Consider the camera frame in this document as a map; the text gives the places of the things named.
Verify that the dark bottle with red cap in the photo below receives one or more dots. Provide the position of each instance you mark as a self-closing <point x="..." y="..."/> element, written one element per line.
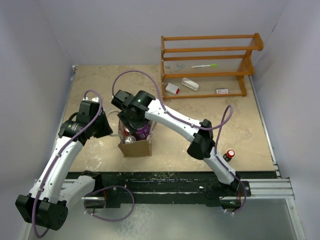
<point x="229" y="155"/>

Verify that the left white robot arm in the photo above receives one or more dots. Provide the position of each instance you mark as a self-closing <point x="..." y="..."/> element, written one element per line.
<point x="47" y="203"/>

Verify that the small red label card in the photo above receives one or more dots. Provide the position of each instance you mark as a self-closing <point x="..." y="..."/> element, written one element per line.
<point x="222" y="91"/>

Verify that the purple fanta can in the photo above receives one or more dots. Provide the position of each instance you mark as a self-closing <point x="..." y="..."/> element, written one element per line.
<point x="143" y="132"/>
<point x="129" y="139"/>

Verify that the white and red box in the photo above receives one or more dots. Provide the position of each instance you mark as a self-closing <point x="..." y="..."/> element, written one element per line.
<point x="172" y="89"/>

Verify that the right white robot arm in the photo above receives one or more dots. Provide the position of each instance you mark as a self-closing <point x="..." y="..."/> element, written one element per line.
<point x="198" y="133"/>

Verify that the white stapler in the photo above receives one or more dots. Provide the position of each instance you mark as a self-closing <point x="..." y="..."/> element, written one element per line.
<point x="190" y="84"/>

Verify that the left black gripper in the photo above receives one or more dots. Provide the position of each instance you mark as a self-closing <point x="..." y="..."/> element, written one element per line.
<point x="107" y="130"/>

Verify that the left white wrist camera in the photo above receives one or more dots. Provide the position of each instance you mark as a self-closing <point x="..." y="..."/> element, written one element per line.
<point x="95" y="99"/>

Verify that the red cola can middle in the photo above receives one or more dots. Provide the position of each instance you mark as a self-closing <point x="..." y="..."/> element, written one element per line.
<point x="123" y="130"/>

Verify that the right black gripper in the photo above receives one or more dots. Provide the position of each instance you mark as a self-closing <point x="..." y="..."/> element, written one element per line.
<point x="132" y="125"/>

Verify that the orange wooden shelf rack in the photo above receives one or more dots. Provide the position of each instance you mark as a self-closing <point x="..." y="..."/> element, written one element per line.
<point x="231" y="53"/>

